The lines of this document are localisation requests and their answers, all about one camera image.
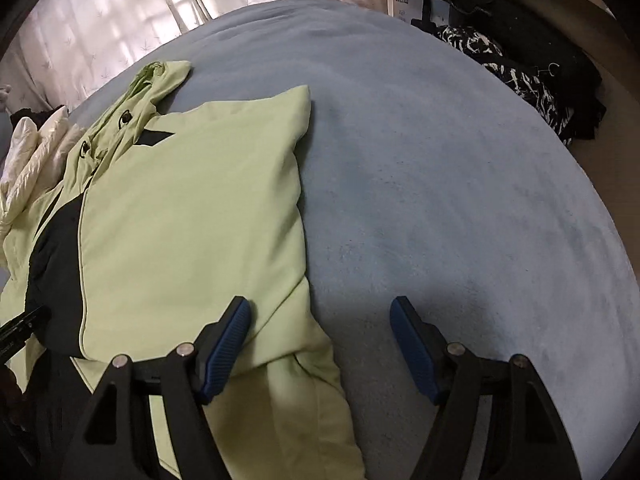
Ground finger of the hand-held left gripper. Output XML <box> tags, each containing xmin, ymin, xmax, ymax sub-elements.
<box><xmin>0</xmin><ymin>306</ymin><xmax>52</xmax><ymax>360</ymax></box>

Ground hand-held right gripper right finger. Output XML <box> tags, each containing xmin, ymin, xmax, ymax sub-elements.
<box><xmin>390</xmin><ymin>296</ymin><xmax>583</xmax><ymax>480</ymax></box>

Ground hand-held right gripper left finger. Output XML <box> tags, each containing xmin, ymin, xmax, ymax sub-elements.
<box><xmin>60</xmin><ymin>296</ymin><xmax>253</xmax><ymax>480</ymax></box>

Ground green and black jacket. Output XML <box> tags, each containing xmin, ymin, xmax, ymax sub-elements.
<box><xmin>0</xmin><ymin>60</ymin><xmax>366</xmax><ymax>480</ymax></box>

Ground black clothes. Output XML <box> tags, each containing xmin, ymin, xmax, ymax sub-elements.
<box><xmin>400</xmin><ymin>0</ymin><xmax>608</xmax><ymax>142</ymax></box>

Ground white folded duvet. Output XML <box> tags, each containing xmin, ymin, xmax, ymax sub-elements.
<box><xmin>0</xmin><ymin>110</ymin><xmax>86</xmax><ymax>241</ymax></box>

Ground black and white patterned cloth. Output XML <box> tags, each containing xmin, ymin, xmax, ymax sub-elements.
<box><xmin>434</xmin><ymin>25</ymin><xmax>576</xmax><ymax>147</ymax></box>

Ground white curtain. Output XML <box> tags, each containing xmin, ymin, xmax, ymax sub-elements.
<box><xmin>0</xmin><ymin>0</ymin><xmax>401</xmax><ymax>111</ymax></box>

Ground white labelled box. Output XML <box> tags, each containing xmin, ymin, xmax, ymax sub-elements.
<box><xmin>387</xmin><ymin>0</ymin><xmax>451</xmax><ymax>27</ymax></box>

